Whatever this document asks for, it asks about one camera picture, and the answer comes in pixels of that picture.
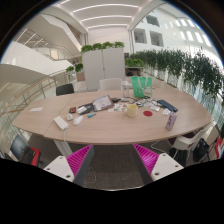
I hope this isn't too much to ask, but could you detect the black bag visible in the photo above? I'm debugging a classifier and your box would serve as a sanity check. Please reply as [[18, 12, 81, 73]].
[[193, 138, 211, 163]]

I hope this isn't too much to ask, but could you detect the pale yellow mug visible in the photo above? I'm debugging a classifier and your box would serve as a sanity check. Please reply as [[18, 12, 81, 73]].
[[123, 103, 139, 118]]

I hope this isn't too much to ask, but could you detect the open booklet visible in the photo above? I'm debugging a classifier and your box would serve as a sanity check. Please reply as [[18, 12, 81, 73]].
[[92, 94, 115, 112]]

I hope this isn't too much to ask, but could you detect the white cabinet with plants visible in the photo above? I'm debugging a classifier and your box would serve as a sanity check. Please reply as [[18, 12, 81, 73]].
[[80, 41, 127, 92]]

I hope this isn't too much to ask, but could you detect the low shelf with plants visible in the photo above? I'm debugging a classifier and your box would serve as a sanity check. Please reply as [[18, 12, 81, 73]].
[[124, 58, 145, 78]]

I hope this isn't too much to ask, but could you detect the dark blue keyboard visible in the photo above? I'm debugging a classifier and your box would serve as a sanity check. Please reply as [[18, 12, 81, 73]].
[[156, 99, 179, 113]]

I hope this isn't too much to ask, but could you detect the white computer mouse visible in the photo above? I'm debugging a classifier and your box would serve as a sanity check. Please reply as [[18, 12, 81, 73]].
[[72, 115, 85, 127]]

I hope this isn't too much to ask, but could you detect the wooden planter with plant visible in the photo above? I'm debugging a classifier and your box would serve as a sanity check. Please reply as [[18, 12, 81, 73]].
[[74, 62, 86, 83]]

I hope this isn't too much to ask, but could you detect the clear shaker bottle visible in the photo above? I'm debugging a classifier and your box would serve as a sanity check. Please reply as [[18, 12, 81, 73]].
[[121, 80, 132, 98]]

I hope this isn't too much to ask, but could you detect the green tote bag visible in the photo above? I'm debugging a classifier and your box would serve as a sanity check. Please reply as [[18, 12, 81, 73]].
[[130, 76, 154, 99]]

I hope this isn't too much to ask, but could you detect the hedge of green plants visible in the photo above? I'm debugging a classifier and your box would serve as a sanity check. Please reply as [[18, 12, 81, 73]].
[[129, 49, 224, 101]]

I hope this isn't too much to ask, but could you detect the black flat case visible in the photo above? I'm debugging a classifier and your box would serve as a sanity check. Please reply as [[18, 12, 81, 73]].
[[76, 103, 95, 116]]

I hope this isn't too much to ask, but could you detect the purple drink bottle black cap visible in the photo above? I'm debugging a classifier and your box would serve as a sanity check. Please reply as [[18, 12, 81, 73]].
[[165, 111, 178, 131]]

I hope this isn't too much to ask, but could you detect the black chair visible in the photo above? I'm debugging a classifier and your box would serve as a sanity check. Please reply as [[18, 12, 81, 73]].
[[55, 83, 75, 97]]

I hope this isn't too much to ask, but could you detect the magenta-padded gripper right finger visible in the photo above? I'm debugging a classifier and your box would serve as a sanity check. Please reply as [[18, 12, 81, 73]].
[[132, 143, 185, 186]]

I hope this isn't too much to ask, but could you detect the white power strip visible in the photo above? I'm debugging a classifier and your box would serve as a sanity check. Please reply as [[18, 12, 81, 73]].
[[53, 115, 70, 131]]

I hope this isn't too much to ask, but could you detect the white swivel chair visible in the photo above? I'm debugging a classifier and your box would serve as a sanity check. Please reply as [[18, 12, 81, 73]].
[[151, 121, 216, 158]]

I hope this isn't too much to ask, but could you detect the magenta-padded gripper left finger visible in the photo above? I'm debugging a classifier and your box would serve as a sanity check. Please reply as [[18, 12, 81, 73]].
[[43, 143, 95, 187]]

